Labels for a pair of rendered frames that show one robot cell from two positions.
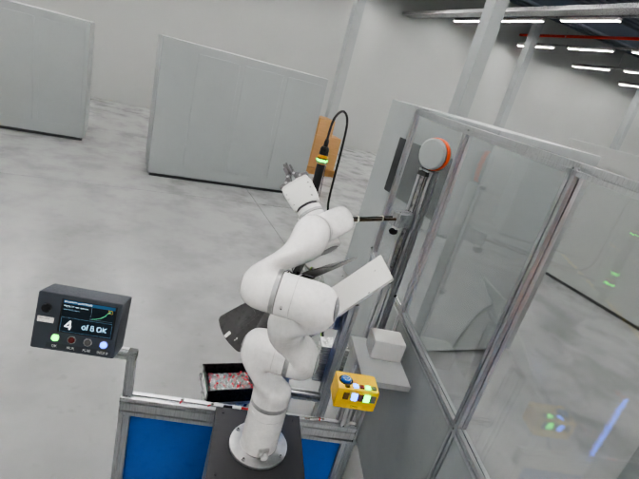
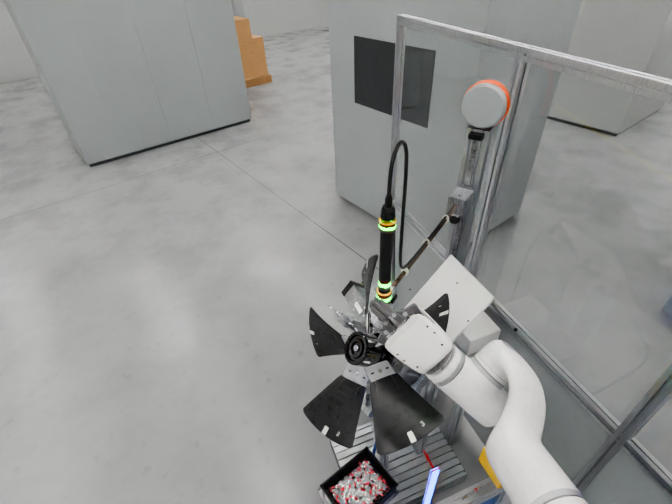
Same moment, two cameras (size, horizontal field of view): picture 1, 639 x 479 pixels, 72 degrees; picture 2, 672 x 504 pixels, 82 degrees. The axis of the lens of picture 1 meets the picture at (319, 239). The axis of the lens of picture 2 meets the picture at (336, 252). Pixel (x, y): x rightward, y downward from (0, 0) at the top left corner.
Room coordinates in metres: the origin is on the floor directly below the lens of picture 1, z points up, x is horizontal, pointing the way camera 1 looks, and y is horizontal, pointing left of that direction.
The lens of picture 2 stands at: (0.96, 0.33, 2.35)
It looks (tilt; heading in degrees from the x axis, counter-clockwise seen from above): 39 degrees down; 351
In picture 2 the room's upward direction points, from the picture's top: 3 degrees counter-clockwise
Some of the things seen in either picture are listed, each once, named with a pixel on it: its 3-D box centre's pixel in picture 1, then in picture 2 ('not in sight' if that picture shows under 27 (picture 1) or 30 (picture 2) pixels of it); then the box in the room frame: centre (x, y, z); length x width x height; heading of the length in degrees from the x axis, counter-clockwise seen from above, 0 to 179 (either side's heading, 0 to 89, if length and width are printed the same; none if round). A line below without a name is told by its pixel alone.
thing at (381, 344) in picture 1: (384, 342); (473, 330); (2.00, -0.47, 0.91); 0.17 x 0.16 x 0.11; 100
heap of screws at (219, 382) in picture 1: (228, 384); (357, 490); (1.49, 0.21, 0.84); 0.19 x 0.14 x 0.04; 116
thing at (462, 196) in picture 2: (401, 219); (460, 200); (2.15, -0.37, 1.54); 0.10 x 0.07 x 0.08; 135
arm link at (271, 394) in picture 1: (267, 367); not in sight; (1.12, 0.05, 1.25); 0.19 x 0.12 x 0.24; 87
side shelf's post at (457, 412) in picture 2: (355, 426); (460, 404); (1.92, -0.45, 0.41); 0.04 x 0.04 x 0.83; 10
